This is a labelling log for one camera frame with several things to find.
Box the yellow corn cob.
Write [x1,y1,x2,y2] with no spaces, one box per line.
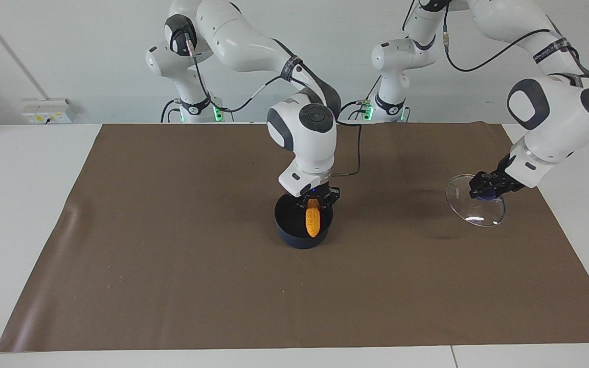
[305,199,322,239]

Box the brown table mat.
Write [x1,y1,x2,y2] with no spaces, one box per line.
[0,122,589,353]

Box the black right base cable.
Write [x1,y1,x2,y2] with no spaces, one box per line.
[160,98,184,124]

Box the white wall socket box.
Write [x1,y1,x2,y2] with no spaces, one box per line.
[20,98,77,125]

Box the black left base cable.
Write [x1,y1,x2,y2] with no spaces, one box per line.
[336,76,383,122]

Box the glass lid with blue knob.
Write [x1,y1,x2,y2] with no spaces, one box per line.
[445,174,507,227]

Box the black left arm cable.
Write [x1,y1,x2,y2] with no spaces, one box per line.
[442,19,557,73]

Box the black base cable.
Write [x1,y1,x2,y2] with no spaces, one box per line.
[336,76,383,122]
[160,98,184,124]

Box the dark blue saucepan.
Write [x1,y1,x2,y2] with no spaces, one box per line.
[274,193,334,250]

